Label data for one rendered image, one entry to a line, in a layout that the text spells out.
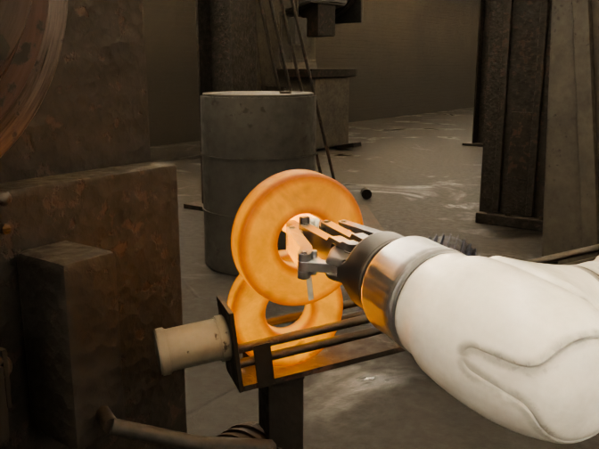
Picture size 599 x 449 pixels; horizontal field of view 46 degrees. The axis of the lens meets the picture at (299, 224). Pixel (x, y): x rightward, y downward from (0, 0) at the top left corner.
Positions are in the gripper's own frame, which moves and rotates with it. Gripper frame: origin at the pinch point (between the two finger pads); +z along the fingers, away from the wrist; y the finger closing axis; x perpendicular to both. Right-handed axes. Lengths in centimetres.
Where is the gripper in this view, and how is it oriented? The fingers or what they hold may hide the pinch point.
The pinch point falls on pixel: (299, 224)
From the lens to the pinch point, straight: 78.4
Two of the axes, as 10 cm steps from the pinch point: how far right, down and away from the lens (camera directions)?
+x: 0.2, -9.6, -2.7
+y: 9.0, -1.0, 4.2
